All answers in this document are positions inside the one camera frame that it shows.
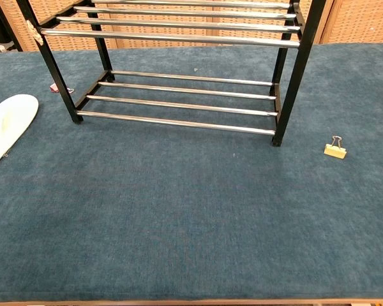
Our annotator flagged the white slipper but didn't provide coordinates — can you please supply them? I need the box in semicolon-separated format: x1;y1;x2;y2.
0;94;40;178

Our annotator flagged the black chrome shoe rack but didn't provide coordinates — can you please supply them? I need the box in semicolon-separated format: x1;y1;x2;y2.
15;0;327;147

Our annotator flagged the blue carpet table cover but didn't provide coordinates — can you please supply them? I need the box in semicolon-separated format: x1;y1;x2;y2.
0;42;383;303

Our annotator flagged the yellow binder clip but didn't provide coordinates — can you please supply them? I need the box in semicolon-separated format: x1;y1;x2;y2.
324;135;348;160

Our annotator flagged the pink binder clip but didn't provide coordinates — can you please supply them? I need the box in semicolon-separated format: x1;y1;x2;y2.
49;82;75;94

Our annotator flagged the wicker folding screen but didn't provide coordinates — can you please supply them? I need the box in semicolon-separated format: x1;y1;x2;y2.
0;0;383;52

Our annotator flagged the black stand pole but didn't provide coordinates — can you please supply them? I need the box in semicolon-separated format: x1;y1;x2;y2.
0;0;24;52

